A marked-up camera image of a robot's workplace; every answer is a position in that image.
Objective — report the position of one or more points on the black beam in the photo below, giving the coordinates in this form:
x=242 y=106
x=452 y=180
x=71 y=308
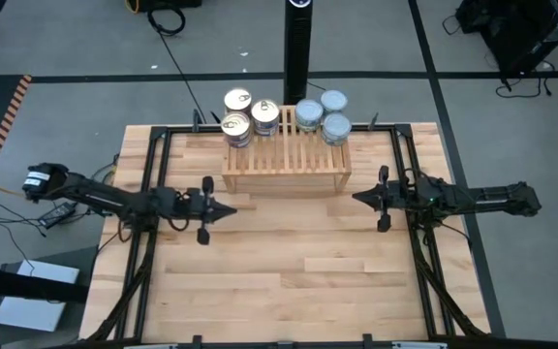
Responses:
x=17 y=286

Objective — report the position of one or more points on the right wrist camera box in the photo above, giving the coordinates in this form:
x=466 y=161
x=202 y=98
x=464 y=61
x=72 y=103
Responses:
x=400 y=191

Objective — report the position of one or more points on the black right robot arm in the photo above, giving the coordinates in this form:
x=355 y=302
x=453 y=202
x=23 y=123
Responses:
x=477 y=199

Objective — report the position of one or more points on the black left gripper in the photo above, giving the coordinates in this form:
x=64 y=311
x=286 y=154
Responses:
x=204 y=211

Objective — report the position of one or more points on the wooden slatted shelf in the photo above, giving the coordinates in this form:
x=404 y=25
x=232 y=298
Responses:
x=284 y=165

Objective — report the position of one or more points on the black equipment cabinet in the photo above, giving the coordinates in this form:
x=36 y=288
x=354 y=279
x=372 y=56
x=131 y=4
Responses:
x=526 y=29

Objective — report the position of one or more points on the white board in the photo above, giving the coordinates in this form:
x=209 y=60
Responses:
x=37 y=295

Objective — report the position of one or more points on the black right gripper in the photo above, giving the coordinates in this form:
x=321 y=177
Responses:
x=385 y=199

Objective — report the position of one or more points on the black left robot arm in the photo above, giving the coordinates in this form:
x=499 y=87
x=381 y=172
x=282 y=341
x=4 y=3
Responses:
x=104 y=199

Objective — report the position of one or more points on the black table clamp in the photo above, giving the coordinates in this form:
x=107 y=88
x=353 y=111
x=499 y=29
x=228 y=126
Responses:
x=196 y=341
x=367 y=340

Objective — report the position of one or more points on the small dark upright post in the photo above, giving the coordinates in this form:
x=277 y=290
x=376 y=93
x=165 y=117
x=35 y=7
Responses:
x=197 y=120

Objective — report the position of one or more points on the black power adapter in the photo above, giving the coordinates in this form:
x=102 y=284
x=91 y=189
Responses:
x=57 y=214

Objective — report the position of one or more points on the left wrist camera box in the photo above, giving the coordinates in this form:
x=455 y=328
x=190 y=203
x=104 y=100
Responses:
x=193 y=196

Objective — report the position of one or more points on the black floor equipment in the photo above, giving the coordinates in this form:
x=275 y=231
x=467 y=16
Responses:
x=167 y=4

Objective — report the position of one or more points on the black aluminium table frame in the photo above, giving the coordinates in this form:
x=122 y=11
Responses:
x=405 y=310

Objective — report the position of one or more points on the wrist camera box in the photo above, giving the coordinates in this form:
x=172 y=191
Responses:
x=193 y=196
x=400 y=191

